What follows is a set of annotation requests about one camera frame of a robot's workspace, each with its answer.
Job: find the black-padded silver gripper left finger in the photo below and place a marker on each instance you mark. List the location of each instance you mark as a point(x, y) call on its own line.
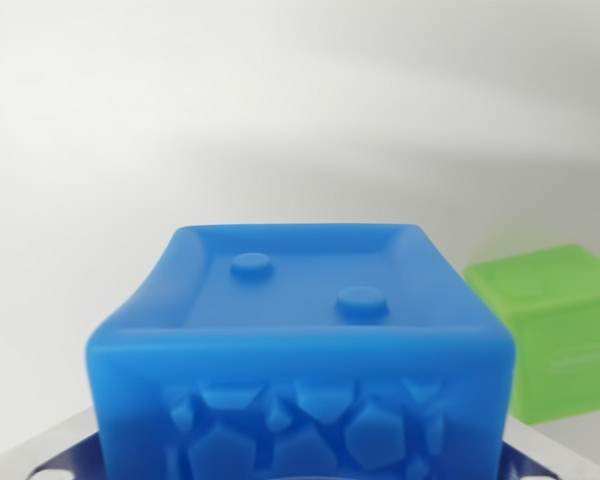
point(45, 450)

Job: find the black-padded silver gripper right finger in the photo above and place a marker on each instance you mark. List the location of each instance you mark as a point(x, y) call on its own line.
point(540, 457)

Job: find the blue patterned plastic cube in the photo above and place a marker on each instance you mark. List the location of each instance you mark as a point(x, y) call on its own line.
point(300, 350)

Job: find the green plastic cube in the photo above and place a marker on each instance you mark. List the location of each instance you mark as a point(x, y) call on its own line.
point(560, 340)

